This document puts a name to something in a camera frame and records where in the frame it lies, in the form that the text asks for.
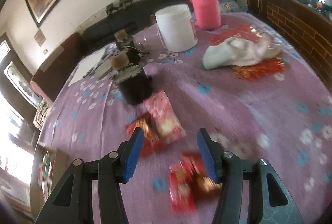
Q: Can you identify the dark red gold-lettered snack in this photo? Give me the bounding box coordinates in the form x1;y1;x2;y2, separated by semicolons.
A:
126;112;164;157

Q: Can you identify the small red candy packet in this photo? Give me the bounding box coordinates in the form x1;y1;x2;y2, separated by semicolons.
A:
181;151;222;201

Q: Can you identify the pink red snack packet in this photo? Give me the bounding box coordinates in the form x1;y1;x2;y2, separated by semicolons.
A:
144;90;186;144

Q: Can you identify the black pot near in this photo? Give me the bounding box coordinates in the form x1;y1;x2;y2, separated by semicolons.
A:
113;63;153;106

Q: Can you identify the black pot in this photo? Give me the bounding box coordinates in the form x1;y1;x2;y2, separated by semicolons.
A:
113;63;153;106
116;39;142;64

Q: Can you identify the purple floral tablecloth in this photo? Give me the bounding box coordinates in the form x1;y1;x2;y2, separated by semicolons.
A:
40;13;331;223

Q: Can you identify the cardboard tray box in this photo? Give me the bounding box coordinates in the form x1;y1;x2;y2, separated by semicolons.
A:
30;143;68;221

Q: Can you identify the tan notebook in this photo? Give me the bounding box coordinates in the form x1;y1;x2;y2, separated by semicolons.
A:
95;59;112;80

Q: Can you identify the cork stopper near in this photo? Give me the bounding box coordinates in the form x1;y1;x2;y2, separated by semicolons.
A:
110;53;130;71

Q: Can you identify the cork stopper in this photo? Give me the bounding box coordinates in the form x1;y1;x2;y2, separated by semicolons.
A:
114;29;128;42
110;53;130;71

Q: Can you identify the red foil bag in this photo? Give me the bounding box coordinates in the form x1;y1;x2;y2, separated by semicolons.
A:
202;24;286;80

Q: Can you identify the white paper sheet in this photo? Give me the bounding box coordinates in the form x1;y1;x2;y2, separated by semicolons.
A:
67;48;106;86

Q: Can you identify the white cloth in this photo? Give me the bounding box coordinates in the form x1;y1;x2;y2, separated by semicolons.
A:
202;36;282;70

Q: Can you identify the black pot far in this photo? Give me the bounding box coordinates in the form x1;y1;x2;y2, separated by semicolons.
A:
116;39;142;64

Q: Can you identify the brown armchair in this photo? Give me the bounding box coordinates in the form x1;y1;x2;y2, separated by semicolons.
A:
30;33;82;104

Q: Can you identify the clear glass bottle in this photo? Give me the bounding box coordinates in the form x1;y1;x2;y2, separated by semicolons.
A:
133;31;164;52

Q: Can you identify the cork stopper far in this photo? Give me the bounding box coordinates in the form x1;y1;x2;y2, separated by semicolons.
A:
114;29;128;42

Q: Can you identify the black sofa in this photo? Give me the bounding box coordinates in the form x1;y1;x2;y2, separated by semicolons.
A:
80;0;237;46

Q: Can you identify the white plastic jar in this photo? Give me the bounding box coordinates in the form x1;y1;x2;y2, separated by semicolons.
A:
155;4;198;52

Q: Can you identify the pink sleeved bottle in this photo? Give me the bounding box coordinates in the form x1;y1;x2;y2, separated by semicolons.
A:
189;0;221;30

